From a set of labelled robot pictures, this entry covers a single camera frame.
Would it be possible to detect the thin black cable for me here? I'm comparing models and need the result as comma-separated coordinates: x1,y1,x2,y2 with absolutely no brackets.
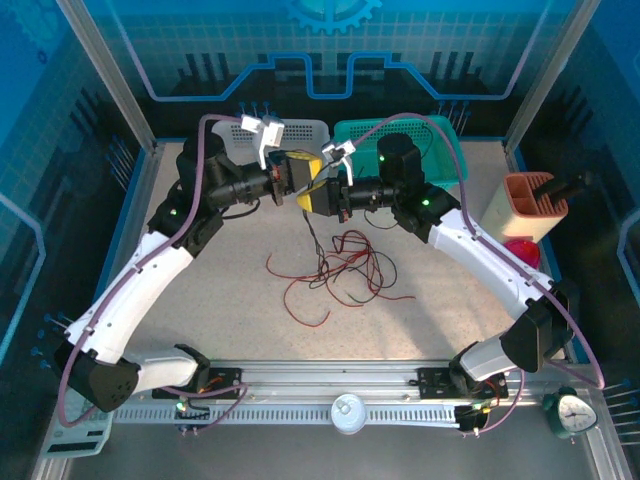
301,210,332,292
418,123,435,162

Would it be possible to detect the white plastic basket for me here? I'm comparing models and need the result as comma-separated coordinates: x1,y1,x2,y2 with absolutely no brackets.
209,118,332,174

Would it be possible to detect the teal plastic basket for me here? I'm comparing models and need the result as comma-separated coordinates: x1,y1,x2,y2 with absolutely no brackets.
332,115,470,194

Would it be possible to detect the beige utensil holder terracotta top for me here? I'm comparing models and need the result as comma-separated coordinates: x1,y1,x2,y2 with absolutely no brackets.
480,171,570,246

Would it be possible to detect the pink lidded cup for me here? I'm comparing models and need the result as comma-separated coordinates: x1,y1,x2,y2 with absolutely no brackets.
503,238,542,270

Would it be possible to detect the aluminium base beam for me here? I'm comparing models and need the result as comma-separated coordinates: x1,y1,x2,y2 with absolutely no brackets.
64,358,601,407

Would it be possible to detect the white round knob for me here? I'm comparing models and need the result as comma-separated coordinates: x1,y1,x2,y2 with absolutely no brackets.
330,393,370,435

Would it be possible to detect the small black electronics module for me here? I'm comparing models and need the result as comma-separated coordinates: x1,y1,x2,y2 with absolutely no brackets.
173,394,212,437
455,402,494,437

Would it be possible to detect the green alarm clock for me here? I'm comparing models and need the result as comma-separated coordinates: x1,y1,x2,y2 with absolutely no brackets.
542,386,599,441

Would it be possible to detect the pale green calculator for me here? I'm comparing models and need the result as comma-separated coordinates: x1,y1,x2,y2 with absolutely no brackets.
40,394,115,459

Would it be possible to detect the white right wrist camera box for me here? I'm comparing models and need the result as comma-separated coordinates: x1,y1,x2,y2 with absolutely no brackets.
321,139,356,186

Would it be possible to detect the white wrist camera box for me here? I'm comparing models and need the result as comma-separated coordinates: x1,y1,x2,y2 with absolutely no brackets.
239,113,286,169
321,139,356,186

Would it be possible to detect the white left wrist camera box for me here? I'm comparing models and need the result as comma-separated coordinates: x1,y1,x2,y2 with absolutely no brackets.
239,113,286,169

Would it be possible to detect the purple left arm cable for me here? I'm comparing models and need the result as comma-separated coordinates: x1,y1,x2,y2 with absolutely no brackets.
53,113,250,437

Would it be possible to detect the black tool handle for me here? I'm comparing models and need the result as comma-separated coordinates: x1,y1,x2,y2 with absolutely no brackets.
534,172,595,201

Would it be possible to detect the white slotted cable duct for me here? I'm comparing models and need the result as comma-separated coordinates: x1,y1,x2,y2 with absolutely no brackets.
113,403,464,427

